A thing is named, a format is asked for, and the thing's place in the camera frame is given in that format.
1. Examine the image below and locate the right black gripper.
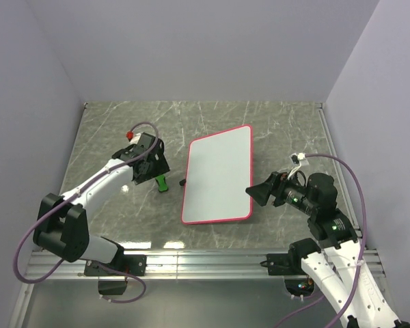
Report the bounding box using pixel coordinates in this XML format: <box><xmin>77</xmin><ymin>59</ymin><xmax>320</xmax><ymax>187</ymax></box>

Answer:
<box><xmin>245</xmin><ymin>168</ymin><xmax>316</xmax><ymax>215</ymax></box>

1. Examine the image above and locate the green whiteboard eraser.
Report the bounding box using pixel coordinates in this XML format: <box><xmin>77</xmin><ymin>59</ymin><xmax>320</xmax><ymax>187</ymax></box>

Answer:
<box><xmin>155</xmin><ymin>174</ymin><xmax>169</xmax><ymax>193</ymax></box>

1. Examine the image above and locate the pink framed whiteboard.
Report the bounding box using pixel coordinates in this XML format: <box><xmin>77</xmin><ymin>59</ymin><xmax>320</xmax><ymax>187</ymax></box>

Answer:
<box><xmin>180</xmin><ymin>124</ymin><xmax>254</xmax><ymax>225</ymax></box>

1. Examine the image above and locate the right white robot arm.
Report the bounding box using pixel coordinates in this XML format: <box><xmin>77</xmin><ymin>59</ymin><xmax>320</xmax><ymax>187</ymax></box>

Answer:
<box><xmin>245</xmin><ymin>172</ymin><xmax>410</xmax><ymax>327</ymax></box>

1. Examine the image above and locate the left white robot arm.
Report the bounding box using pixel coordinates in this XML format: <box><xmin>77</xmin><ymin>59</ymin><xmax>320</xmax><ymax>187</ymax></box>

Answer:
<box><xmin>33</xmin><ymin>133</ymin><xmax>169</xmax><ymax>275</ymax></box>

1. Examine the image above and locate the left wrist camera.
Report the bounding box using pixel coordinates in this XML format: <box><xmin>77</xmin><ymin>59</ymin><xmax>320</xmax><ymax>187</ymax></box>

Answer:
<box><xmin>126</xmin><ymin>131</ymin><xmax>141</xmax><ymax>144</ymax></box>

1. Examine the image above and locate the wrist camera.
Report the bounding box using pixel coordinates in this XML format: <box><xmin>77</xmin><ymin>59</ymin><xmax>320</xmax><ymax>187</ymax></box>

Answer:
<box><xmin>288</xmin><ymin>152</ymin><xmax>309</xmax><ymax>178</ymax></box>
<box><xmin>126</xmin><ymin>131</ymin><xmax>141</xmax><ymax>144</ymax></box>

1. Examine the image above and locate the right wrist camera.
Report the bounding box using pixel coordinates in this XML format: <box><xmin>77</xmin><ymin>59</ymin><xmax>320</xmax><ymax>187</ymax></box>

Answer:
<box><xmin>288</xmin><ymin>152</ymin><xmax>309</xmax><ymax>178</ymax></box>

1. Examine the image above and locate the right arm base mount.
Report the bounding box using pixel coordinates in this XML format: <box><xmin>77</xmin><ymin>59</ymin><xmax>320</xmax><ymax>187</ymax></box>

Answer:
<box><xmin>259</xmin><ymin>251</ymin><xmax>329</xmax><ymax>300</ymax></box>

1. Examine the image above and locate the aluminium rail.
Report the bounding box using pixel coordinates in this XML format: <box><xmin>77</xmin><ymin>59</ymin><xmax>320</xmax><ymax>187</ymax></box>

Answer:
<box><xmin>25</xmin><ymin>249</ymin><xmax>385</xmax><ymax>280</ymax></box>

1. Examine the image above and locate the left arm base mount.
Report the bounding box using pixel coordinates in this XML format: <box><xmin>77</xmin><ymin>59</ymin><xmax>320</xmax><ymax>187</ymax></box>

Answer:
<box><xmin>83</xmin><ymin>254</ymin><xmax>147</xmax><ymax>303</ymax></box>

